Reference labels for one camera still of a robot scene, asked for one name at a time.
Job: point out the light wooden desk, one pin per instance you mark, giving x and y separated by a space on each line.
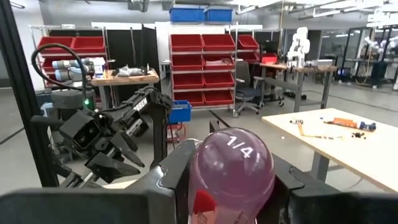
357 155

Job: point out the metal rack with red bins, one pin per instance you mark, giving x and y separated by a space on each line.
202 62
247 42
71 43

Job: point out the wooden bench under white robot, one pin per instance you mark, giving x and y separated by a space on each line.
311 68

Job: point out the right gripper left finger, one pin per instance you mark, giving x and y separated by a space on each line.
93 205

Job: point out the small black object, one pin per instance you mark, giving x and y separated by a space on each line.
358 135

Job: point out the black aluminium table frame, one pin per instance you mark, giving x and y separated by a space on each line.
18 93

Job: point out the grey bundle on workbench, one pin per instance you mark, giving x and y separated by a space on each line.
129 71

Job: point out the small blue object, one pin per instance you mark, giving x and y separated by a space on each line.
368 126

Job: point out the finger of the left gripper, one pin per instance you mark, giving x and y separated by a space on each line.
126 147
109 168

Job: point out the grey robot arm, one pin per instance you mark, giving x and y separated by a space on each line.
68 70

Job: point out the wooden workbench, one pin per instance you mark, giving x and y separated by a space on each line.
124 81

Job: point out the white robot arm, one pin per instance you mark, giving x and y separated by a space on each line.
298 46

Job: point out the red cart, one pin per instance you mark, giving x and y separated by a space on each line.
175 130

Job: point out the orange hand tool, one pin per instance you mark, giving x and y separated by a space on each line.
342 122

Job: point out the blue plastic bin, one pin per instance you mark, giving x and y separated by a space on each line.
219 15
180 113
186 15

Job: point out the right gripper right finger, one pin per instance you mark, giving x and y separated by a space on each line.
326 208

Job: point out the black robot cell frame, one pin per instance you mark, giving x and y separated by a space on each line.
377 70

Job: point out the grey office chair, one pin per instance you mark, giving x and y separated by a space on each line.
245 93

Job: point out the red plastic bin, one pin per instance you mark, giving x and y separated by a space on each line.
269 59

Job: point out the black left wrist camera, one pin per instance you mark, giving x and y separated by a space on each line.
81 130

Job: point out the small handheld device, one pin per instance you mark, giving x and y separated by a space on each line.
297 121

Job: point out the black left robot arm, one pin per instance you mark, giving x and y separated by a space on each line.
146 102

